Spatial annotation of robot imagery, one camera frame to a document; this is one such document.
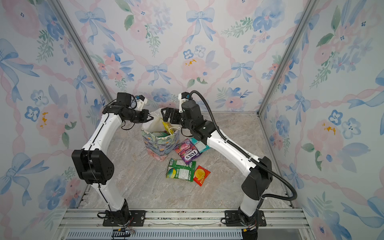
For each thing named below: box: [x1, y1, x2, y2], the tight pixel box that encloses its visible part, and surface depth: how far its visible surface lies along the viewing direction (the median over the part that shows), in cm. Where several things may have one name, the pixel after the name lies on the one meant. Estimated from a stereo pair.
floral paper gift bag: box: [141, 108, 180, 162], surface depth 83 cm
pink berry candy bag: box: [173, 138, 201, 165], surface depth 97 cm
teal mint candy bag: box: [190, 137, 211, 154], surface depth 100 cm
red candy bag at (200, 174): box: [193, 165, 211, 187], surface depth 89 cm
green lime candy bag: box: [166, 158, 197, 182], surface depth 90 cm
